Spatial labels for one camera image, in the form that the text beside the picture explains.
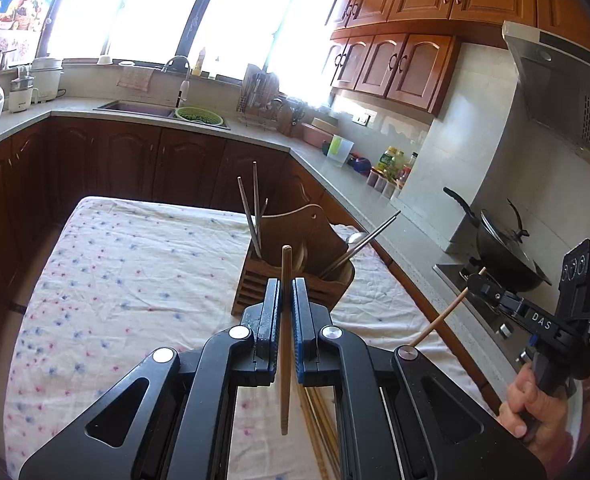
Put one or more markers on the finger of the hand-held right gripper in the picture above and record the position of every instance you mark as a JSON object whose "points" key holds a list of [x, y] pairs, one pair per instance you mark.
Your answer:
{"points": [[482, 287]]}

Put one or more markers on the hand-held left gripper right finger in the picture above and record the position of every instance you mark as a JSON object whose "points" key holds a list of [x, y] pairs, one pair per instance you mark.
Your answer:
{"points": [[305, 340]]}

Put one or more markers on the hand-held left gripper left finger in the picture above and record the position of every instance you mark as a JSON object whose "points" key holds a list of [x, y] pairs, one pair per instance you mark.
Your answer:
{"points": [[267, 330]]}

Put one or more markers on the wooden utensil holder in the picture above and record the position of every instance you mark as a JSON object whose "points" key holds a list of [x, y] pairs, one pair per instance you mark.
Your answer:
{"points": [[300, 232]]}

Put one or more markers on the metal spoon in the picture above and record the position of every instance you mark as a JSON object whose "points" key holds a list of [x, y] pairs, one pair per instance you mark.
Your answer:
{"points": [[357, 238]]}

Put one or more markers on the dish rack with utensils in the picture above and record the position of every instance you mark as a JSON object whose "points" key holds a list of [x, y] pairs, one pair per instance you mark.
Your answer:
{"points": [[255, 90]]}

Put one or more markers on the person's right hand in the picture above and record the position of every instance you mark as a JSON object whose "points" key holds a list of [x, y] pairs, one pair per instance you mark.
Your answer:
{"points": [[517, 400]]}

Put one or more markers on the black gas stove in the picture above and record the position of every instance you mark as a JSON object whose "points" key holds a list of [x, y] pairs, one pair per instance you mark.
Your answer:
{"points": [[480, 320]]}

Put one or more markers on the black wok with lid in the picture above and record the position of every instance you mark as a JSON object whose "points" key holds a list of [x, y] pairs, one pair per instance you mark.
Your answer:
{"points": [[505, 255]]}

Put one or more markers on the white condiment jar set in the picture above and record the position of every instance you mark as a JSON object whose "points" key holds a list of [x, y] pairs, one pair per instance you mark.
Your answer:
{"points": [[382, 182]]}

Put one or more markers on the white floral tablecloth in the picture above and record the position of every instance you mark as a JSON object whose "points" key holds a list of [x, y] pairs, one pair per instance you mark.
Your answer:
{"points": [[125, 270]]}

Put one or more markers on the grey kitchen countertop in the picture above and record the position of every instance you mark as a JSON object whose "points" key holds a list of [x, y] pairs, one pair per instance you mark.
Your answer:
{"points": [[325, 175]]}

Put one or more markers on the blue round container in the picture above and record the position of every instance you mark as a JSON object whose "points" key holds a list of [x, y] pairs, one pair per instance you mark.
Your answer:
{"points": [[361, 166]]}

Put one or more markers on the steel range hood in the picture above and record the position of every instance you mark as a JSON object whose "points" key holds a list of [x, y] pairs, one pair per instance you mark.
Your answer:
{"points": [[565, 90]]}

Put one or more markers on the dark wooden lower cabinets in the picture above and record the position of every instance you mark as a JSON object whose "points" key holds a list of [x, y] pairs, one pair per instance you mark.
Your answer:
{"points": [[125, 160]]}

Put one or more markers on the green colander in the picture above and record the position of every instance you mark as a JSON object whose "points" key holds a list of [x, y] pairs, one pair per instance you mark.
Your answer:
{"points": [[200, 116]]}

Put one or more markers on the wooden upper cabinets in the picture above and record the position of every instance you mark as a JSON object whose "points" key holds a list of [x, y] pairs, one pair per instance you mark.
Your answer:
{"points": [[415, 60]]}

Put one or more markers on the curved kitchen faucet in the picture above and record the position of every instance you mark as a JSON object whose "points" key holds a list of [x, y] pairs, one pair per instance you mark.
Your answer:
{"points": [[186, 90]]}

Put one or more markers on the kitchen sink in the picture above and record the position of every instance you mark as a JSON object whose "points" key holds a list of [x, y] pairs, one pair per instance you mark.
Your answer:
{"points": [[135, 108]]}

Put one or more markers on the yellow dish soap bottle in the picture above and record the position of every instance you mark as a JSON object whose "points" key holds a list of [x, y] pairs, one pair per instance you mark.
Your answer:
{"points": [[201, 61]]}

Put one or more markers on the pink dish cloth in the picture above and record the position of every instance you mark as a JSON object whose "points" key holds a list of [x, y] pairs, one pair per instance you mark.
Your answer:
{"points": [[135, 78]]}

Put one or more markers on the small white bowl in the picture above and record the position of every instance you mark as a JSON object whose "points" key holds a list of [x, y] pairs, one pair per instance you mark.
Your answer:
{"points": [[105, 60]]}

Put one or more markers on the large white rice cooker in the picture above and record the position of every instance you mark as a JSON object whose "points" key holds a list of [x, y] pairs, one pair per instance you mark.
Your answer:
{"points": [[47, 80]]}

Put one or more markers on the small white electric steamer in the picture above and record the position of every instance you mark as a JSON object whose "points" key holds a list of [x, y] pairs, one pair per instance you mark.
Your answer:
{"points": [[22, 95]]}

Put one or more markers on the large kitchen window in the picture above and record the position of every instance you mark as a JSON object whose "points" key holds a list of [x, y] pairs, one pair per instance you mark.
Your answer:
{"points": [[140, 10]]}

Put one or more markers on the white wall socket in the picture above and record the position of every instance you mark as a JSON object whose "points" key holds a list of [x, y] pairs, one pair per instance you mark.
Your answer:
{"points": [[363, 117]]}

